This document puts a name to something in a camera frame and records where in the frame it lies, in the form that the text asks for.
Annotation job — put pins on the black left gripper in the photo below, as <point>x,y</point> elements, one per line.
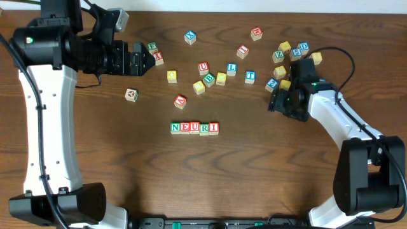
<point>136,59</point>

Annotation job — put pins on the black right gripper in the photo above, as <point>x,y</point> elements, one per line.
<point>279,100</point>

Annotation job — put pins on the yellow block mid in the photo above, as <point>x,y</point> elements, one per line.
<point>279,72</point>

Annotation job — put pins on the green N wooden block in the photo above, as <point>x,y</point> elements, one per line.
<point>175,128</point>

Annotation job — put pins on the red E wooden block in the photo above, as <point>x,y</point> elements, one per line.
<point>185,128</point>

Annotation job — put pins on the red u block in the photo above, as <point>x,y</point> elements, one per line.
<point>203,68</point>
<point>194,127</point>

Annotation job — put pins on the red i block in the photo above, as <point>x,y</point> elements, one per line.
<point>214,128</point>
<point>242,51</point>

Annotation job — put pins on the green R wooden block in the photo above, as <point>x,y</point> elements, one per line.
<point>204,129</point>

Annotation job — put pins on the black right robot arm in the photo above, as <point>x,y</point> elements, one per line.
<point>370,173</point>

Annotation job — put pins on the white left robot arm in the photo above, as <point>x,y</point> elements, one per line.
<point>49,53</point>

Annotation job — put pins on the green F wooden block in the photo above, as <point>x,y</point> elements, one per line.
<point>152,47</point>

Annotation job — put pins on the red X wooden block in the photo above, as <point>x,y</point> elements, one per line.
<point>158,58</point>

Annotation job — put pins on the yellow hammer wooden block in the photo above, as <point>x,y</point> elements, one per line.
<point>285,85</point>

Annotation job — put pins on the yellow O wooden block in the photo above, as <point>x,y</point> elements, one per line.
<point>172,76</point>

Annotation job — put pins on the blue 2 wooden block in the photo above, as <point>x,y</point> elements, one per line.
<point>271,85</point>

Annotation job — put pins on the soccer ball O wooden block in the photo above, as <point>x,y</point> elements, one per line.
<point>131,95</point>

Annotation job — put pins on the blue X wooden block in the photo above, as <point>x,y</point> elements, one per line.
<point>190,37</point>

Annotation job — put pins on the blue 5 wooden block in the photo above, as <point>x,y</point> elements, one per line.
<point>295,54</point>

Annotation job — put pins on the green Z wooden block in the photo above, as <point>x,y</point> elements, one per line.
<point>278,56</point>

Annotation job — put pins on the yellow 8 wooden block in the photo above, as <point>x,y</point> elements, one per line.
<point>316,57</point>

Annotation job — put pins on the blue T wooden block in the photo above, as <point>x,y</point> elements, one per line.
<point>250,77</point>

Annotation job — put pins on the red A wooden block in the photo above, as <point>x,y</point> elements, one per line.
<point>180,102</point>

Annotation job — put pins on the blue D block upper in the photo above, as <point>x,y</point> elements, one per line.
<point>304,47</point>

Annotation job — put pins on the yellow block behind Z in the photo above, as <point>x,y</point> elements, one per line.
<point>285,47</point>

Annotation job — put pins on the yellow acorn wooden block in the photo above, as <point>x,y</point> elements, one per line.
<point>199,87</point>

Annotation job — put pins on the green B wooden block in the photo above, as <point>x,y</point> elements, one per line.
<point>208,80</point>

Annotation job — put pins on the blue L wooden block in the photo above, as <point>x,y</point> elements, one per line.
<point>231,69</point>

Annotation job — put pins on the yellow block beside B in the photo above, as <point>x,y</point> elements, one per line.
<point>221,79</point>

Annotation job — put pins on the red block far back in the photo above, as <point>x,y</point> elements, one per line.
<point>256,33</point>

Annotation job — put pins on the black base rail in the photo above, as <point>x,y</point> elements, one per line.
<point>276,222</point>

